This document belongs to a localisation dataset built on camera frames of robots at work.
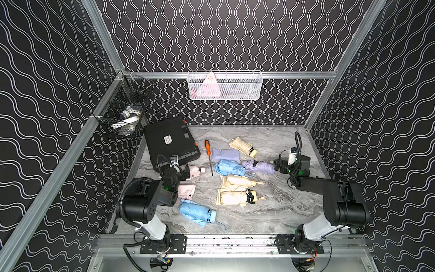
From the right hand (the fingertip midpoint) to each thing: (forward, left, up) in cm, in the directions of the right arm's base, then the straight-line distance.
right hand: (284, 160), depth 97 cm
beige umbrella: (+10, +22, 0) cm, 24 cm away
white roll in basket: (0, +78, +30) cm, 83 cm away
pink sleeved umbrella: (-8, +51, +1) cm, 51 cm away
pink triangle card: (+25, +43, +32) cm, 59 cm away
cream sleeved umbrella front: (-13, +29, -1) cm, 31 cm away
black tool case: (+13, +68, +4) cm, 69 cm away
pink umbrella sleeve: (-19, +54, 0) cm, 57 cm away
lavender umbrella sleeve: (+6, +39, -3) cm, 39 cm away
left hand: (-4, +60, +3) cm, 61 cm away
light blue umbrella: (-30, +46, -1) cm, 55 cm away
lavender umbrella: (-4, +19, 0) cm, 19 cm away
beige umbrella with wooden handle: (-22, +30, 0) cm, 37 cm away
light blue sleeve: (-5, +32, 0) cm, 33 cm away
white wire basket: (+67, +34, +8) cm, 75 cm away
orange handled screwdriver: (+11, +45, -2) cm, 46 cm away
